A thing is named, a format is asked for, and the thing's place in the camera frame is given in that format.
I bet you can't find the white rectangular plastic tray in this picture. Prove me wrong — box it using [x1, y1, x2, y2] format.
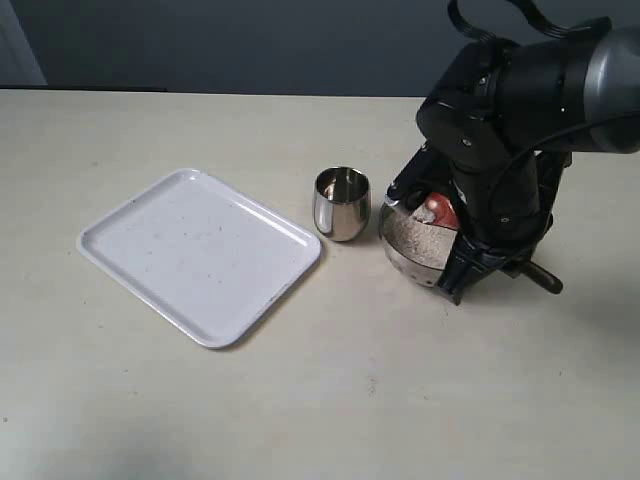
[77, 168, 322, 349]

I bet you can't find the small stainless steel cup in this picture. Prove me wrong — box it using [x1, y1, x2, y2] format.
[312, 166, 371, 242]

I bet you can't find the brown wooden spoon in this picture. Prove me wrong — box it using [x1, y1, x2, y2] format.
[410, 192, 563, 304]

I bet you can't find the steel bowl of rice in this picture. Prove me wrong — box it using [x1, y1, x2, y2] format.
[379, 192, 458, 288]

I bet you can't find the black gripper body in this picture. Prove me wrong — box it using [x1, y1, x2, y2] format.
[416, 39, 573, 249]

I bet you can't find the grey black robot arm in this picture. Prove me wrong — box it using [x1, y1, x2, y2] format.
[385, 1, 639, 303]

